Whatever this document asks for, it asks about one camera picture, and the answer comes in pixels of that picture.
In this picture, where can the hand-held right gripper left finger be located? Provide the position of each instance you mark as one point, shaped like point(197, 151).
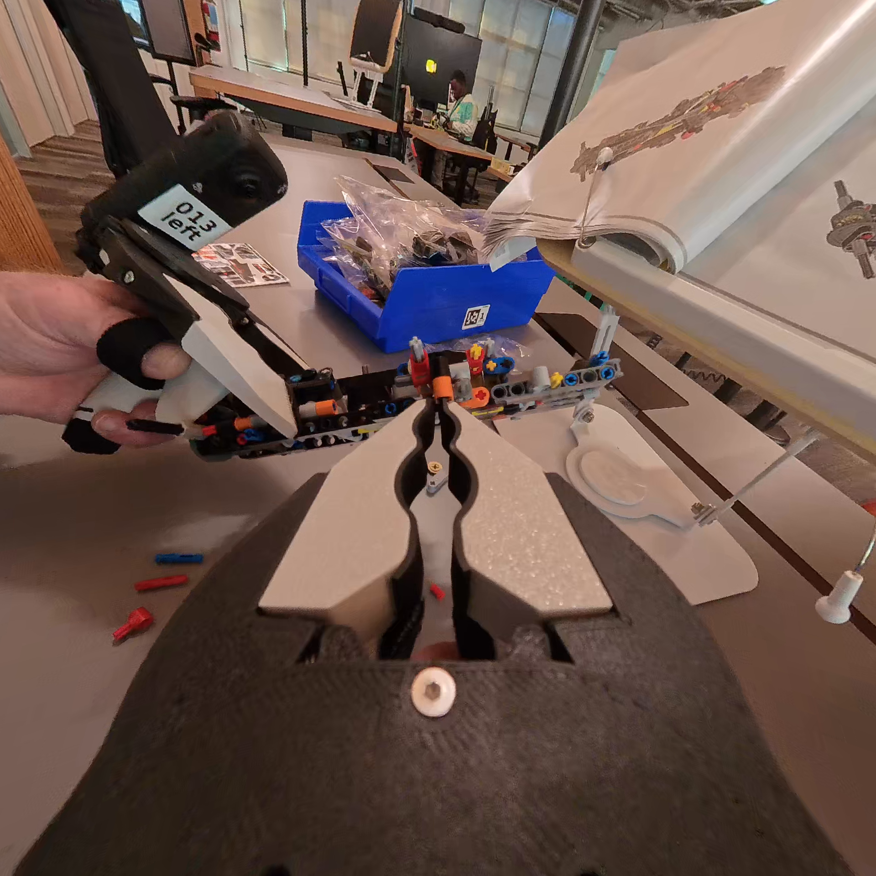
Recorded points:
point(335, 547)

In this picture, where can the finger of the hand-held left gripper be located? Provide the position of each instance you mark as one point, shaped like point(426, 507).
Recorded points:
point(239, 369)

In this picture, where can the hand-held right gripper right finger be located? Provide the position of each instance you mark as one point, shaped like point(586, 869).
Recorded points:
point(534, 547)

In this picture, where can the lego car chassis model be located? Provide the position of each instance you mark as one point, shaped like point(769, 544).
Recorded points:
point(520, 391)

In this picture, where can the light grey lego connector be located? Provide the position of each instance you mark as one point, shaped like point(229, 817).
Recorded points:
point(434, 486)

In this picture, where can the blue long lego pin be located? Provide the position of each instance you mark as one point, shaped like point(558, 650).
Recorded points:
point(178, 558)

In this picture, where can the red long lego pin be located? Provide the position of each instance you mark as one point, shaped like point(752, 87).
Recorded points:
point(161, 583)

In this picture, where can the red lego axle connector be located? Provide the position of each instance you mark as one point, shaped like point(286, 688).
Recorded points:
point(133, 623)

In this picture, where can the person's left hand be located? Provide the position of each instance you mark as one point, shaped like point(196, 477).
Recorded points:
point(41, 335)

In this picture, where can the wooden office desk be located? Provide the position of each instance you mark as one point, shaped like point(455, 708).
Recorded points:
point(294, 102)

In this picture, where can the sticker sheet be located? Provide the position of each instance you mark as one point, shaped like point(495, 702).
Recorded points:
point(239, 263)

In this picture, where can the white book stand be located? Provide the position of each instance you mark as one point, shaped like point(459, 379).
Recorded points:
point(671, 547)

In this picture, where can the dark office chair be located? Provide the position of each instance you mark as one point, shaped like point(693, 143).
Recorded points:
point(102, 68)

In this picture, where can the pile of clear parts bags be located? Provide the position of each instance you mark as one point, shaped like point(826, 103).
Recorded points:
point(410, 233)

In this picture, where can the blue plastic bin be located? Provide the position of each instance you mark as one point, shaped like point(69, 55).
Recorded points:
point(438, 308)

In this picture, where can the black monitor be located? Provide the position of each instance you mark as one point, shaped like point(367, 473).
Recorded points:
point(441, 55)

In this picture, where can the black pillar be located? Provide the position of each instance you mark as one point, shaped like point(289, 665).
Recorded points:
point(582, 61)

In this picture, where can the instruction booklet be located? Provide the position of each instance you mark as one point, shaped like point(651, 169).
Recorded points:
point(684, 137)

